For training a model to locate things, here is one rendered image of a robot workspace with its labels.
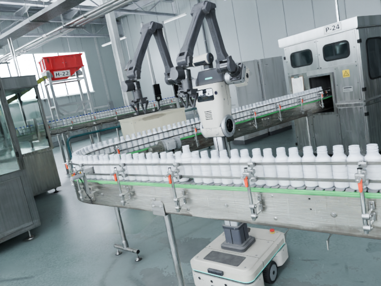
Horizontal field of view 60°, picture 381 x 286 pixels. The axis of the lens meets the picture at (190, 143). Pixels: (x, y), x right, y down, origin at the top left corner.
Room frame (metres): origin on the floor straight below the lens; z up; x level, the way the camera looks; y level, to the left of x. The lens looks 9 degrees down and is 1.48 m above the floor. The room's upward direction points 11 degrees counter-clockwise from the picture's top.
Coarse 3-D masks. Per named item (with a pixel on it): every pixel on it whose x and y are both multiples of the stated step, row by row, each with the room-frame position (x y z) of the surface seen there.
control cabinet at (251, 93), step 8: (248, 64) 7.80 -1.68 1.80; (256, 64) 7.95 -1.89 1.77; (256, 72) 7.92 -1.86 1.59; (248, 80) 7.76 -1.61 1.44; (256, 80) 7.90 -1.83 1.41; (232, 88) 7.62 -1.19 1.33; (240, 88) 7.61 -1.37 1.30; (248, 88) 7.74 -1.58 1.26; (256, 88) 7.88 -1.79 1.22; (232, 96) 7.66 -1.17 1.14; (240, 96) 7.59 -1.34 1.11; (248, 96) 7.72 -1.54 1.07; (256, 96) 7.85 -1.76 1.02; (232, 104) 7.70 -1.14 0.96; (240, 104) 7.57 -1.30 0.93; (248, 104) 7.70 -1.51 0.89; (248, 136) 7.61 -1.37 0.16; (256, 136) 7.75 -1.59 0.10; (264, 136) 7.89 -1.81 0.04
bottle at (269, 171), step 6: (264, 150) 1.41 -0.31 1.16; (270, 150) 1.40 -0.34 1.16; (264, 156) 1.41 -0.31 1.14; (270, 156) 1.40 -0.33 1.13; (264, 168) 1.41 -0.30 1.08; (270, 168) 1.39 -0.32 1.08; (264, 174) 1.41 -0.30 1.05; (270, 174) 1.39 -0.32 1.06; (276, 174) 1.39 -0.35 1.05; (270, 180) 1.39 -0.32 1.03; (276, 180) 1.39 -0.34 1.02; (270, 186) 1.40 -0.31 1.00
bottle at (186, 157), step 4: (184, 148) 1.70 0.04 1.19; (188, 148) 1.71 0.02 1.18; (184, 152) 1.71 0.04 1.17; (188, 152) 1.70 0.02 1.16; (184, 156) 1.69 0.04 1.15; (188, 156) 1.69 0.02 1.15; (184, 160) 1.69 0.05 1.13; (188, 160) 1.68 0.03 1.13; (184, 168) 1.70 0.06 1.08; (188, 168) 1.69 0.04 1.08; (184, 172) 1.71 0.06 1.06; (188, 172) 1.69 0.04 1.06; (192, 172) 1.69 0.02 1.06
